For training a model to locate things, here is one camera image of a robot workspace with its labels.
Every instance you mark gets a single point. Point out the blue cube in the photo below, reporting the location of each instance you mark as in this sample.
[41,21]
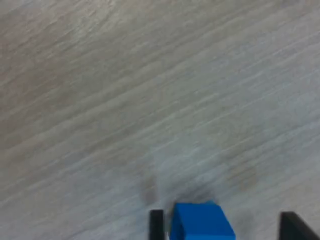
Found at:
[202,222]

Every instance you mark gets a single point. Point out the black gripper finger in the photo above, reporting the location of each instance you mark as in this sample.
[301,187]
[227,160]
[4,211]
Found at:
[295,228]
[156,225]

